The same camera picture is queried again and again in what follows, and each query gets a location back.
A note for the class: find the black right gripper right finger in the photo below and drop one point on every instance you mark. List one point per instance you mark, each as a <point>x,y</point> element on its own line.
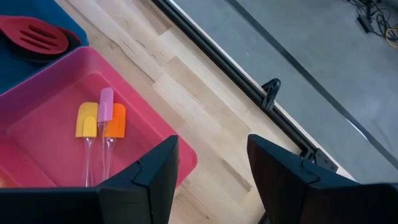
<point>311,199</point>

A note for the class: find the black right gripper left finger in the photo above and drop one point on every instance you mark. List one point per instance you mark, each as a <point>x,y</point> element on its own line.
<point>93,205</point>

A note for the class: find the pink plastic bin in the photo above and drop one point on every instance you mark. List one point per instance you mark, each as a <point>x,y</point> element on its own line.
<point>46,155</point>

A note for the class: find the red slotted spatula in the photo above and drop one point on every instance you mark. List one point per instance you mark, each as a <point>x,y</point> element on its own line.
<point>9,23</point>

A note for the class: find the teal plastic bin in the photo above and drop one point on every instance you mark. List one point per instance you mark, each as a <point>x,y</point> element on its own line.
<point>25,7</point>

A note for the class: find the black power strip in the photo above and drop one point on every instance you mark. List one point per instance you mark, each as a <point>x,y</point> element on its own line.
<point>365,24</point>

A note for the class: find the black aluminium table frame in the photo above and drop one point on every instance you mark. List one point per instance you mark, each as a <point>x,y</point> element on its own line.
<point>217,55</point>

